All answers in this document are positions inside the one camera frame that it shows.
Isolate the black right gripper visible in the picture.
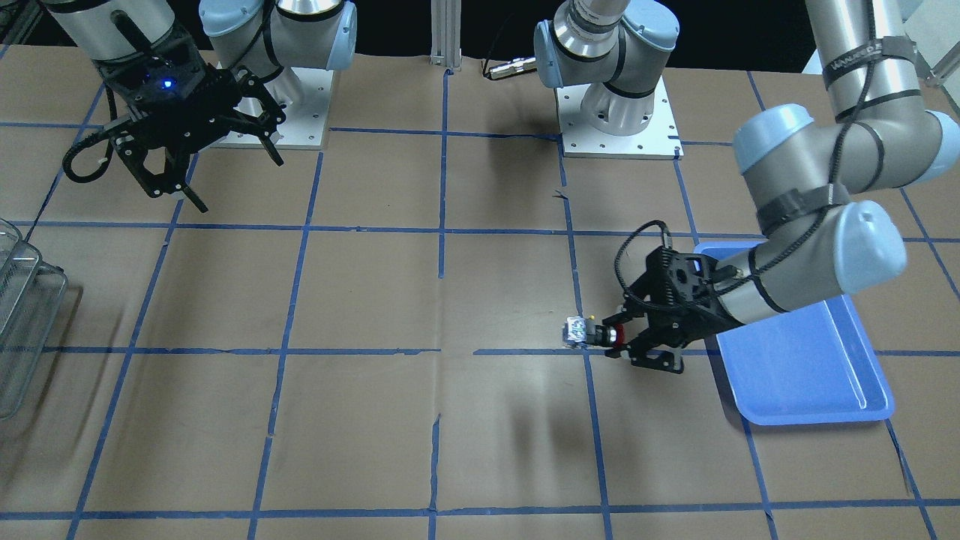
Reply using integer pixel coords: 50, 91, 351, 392
94, 57, 286, 213

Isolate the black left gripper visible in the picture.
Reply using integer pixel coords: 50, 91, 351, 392
604, 246, 740, 374

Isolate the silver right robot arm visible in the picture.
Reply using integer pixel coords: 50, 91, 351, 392
39, 1, 449, 343

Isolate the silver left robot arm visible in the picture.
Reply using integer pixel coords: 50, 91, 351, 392
562, 1, 958, 374

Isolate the blue plastic tray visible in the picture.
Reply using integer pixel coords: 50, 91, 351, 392
692, 241, 896, 427

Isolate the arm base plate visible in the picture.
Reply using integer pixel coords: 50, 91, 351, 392
212, 67, 335, 150
554, 77, 685, 160

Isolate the black braided cable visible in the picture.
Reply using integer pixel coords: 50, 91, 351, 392
614, 219, 672, 312

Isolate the aluminium profile post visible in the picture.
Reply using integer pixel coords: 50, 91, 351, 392
430, 0, 462, 72

